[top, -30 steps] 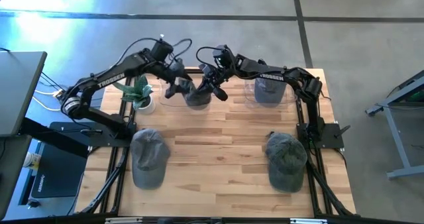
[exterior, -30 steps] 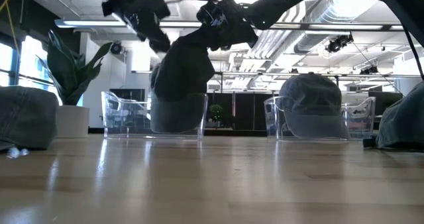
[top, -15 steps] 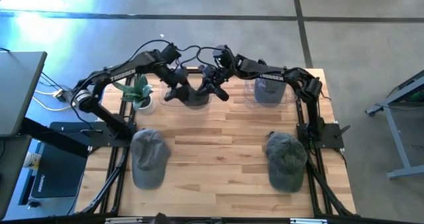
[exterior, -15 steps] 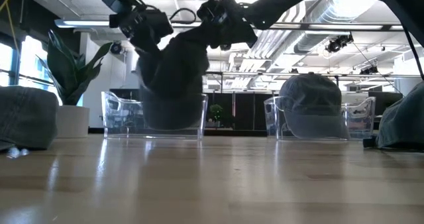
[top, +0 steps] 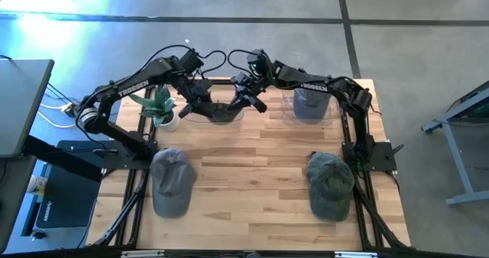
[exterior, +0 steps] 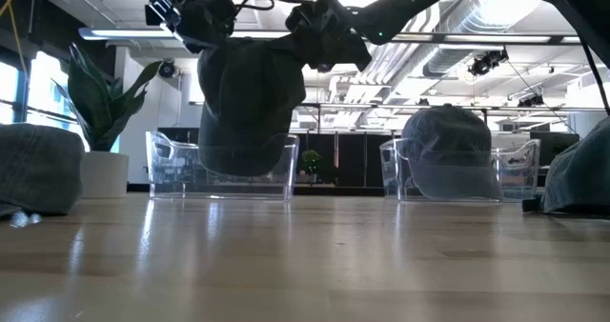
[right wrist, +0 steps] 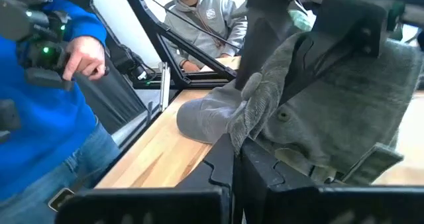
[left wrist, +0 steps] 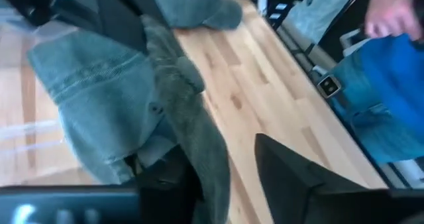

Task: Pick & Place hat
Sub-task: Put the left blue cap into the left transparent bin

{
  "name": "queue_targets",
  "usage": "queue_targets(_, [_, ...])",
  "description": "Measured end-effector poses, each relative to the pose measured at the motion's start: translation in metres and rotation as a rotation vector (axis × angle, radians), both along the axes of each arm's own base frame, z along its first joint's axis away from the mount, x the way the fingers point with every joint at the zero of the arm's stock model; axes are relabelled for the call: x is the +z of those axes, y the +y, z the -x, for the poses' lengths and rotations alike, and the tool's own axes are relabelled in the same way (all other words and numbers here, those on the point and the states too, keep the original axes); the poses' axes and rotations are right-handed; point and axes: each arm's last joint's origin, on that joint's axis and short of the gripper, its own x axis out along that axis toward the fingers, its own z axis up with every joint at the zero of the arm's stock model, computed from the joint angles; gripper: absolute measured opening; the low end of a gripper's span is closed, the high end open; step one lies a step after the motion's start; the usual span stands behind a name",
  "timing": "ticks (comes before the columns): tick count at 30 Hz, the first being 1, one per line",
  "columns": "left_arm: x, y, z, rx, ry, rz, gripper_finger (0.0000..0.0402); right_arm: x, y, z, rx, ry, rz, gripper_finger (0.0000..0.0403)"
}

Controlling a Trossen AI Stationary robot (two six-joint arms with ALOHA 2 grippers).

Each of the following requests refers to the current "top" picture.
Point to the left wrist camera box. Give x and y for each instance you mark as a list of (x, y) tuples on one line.
[(191, 60)]

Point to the grey metal stand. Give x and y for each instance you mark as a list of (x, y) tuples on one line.
[(460, 174)]

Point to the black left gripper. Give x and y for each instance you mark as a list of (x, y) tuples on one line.
[(199, 92)]

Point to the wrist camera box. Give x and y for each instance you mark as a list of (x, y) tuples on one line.
[(256, 61), (191, 60)]

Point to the blue-grey baseball cap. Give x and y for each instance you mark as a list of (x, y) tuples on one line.
[(311, 107)]

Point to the green plant in white pot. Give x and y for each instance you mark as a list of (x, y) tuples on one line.
[(160, 109)]

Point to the white cup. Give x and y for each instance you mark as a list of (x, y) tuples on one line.
[(36, 184)]

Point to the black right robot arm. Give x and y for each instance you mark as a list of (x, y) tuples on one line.
[(317, 86)]

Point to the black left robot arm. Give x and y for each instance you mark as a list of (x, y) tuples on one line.
[(130, 88)]

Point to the grey desk top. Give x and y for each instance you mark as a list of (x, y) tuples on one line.
[(23, 105)]

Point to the dark grey desk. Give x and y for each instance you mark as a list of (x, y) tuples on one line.
[(11, 197)]

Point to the black aluminium table frame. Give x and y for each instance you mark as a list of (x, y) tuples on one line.
[(133, 231)]

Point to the grey baseball cap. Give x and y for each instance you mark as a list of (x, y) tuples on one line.
[(172, 185)]

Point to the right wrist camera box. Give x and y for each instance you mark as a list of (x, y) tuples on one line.
[(256, 61)]

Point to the small black knob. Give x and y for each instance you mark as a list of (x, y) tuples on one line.
[(38, 234)]

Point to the silver metal bracket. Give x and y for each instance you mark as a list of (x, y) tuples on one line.
[(355, 255), (142, 254)]

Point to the clear plastic bin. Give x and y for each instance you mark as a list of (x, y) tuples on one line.
[(198, 122), (336, 113)]

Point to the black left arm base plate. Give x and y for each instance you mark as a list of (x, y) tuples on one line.
[(114, 160)]

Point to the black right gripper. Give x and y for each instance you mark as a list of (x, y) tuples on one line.
[(247, 85)]

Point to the dark green baseball cap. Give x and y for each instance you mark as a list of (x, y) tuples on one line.
[(225, 115), (330, 189)]

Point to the black desk support beam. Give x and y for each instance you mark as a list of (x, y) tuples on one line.
[(57, 157)]

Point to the black clamp lever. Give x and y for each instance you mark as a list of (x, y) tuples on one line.
[(395, 151), (105, 151)]

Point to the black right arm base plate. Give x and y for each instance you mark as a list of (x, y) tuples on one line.
[(382, 161)]

